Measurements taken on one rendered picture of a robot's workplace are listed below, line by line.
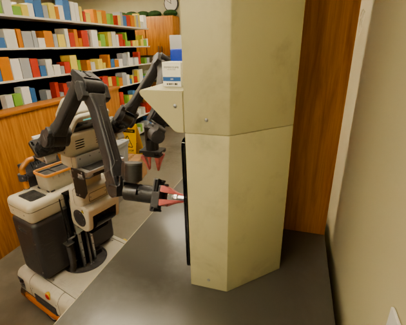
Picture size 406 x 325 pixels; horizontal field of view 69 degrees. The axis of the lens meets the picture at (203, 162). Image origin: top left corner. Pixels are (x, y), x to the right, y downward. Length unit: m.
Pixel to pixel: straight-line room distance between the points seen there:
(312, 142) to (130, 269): 0.73
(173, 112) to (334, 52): 0.54
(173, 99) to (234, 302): 0.58
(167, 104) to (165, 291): 0.54
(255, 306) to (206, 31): 0.71
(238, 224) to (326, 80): 0.53
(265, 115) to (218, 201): 0.25
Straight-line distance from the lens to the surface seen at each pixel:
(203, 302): 0.91
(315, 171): 1.10
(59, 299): 2.04
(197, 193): 0.77
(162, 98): 0.72
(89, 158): 1.65
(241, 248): 0.87
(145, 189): 0.94
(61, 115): 1.34
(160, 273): 1.01
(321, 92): 1.03
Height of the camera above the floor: 1.61
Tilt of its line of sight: 22 degrees down
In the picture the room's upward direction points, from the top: 1 degrees counter-clockwise
